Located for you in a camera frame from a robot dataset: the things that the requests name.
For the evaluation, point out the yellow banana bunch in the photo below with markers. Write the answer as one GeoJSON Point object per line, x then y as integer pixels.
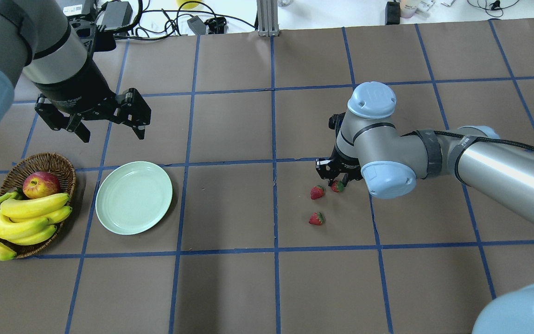
{"type": "Point", "coordinates": [30, 222]}

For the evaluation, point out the red strawberry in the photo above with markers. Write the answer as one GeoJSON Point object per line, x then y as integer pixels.
{"type": "Point", "coordinates": [337, 186]}
{"type": "Point", "coordinates": [317, 219]}
{"type": "Point", "coordinates": [317, 192]}

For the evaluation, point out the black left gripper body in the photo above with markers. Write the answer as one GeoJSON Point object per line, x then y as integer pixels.
{"type": "Point", "coordinates": [78, 87]}

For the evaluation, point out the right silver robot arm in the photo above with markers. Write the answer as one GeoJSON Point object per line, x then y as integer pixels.
{"type": "Point", "coordinates": [368, 147]}

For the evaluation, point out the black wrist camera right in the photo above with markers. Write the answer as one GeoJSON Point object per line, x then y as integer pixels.
{"type": "Point", "coordinates": [335, 122]}

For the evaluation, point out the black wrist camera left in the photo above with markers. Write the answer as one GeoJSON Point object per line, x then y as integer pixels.
{"type": "Point", "coordinates": [92, 36]}

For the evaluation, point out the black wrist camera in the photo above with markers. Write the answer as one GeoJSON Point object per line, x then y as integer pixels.
{"type": "Point", "coordinates": [335, 122]}
{"type": "Point", "coordinates": [92, 36]}

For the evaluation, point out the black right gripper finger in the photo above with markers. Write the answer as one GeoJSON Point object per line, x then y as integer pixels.
{"type": "Point", "coordinates": [346, 179]}
{"type": "Point", "coordinates": [323, 176]}

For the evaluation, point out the red apple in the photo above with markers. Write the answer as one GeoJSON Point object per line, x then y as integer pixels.
{"type": "Point", "coordinates": [40, 184]}

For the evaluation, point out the aluminium frame post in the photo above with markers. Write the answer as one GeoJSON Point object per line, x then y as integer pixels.
{"type": "Point", "coordinates": [267, 17]}

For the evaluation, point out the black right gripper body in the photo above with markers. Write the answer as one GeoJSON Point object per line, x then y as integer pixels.
{"type": "Point", "coordinates": [345, 162]}

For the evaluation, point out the brown wicker basket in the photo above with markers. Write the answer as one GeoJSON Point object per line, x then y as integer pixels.
{"type": "Point", "coordinates": [53, 163]}

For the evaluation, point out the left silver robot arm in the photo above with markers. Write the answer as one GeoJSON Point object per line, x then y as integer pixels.
{"type": "Point", "coordinates": [55, 53]}

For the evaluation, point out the black power adapter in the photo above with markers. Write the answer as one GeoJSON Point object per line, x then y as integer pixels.
{"type": "Point", "coordinates": [115, 16]}

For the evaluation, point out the light green plate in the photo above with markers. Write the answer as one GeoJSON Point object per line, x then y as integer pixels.
{"type": "Point", "coordinates": [133, 198]}

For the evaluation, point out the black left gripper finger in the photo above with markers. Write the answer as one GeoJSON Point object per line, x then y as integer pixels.
{"type": "Point", "coordinates": [133, 112]}
{"type": "Point", "coordinates": [57, 120]}

